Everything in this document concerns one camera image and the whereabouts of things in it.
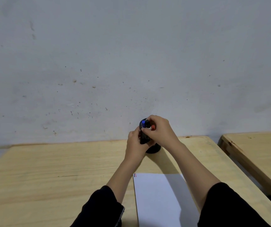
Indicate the person's right forearm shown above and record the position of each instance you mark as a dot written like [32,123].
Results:
[204,182]

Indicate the person's right hand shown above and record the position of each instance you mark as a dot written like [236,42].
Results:
[163,132]

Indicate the blue capped marker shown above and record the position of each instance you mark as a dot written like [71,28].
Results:
[143,122]

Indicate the person's left fingers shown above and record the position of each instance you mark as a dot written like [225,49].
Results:
[147,144]

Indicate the white paper sheet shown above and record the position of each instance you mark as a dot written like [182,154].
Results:
[159,200]

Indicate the black capped marker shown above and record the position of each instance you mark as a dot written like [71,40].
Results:
[147,125]

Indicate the light wooden table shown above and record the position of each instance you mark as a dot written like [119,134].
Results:
[256,153]

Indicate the black pen holder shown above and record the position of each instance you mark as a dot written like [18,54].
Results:
[154,148]

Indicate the person's left hand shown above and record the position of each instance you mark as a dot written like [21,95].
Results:
[133,144]

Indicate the person's right thumb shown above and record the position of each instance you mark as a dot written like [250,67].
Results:
[146,131]

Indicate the person's left forearm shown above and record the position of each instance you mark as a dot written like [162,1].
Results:
[116,184]

